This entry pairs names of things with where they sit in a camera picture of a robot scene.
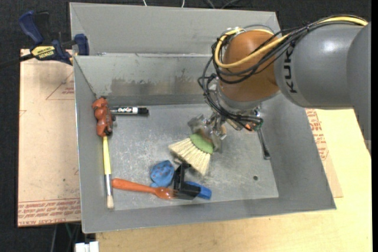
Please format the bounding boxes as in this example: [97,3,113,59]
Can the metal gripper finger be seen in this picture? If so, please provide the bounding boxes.
[187,114,209,136]
[211,129,228,155]

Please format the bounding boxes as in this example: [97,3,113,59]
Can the green brush with pale bristles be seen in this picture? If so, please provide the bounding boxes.
[168,132,215,177]

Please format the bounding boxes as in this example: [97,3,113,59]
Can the blue plastic block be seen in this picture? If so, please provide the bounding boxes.
[184,180,213,200]

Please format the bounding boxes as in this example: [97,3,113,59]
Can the black and white marker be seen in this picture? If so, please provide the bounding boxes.
[109,106,149,117]

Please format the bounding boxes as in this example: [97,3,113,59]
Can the orange plastic fork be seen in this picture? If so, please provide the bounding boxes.
[111,178,180,201]

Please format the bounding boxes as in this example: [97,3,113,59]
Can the red-brown toy animal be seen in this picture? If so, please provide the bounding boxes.
[92,96,116,137]

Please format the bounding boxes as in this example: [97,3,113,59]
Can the yellow paintbrush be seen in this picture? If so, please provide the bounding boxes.
[101,135,115,210]

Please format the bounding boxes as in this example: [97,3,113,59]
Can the grey metal bin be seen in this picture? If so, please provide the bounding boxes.
[69,2,337,234]

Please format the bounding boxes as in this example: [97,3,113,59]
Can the brown cardboard board red print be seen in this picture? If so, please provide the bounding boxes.
[17,48,345,228]

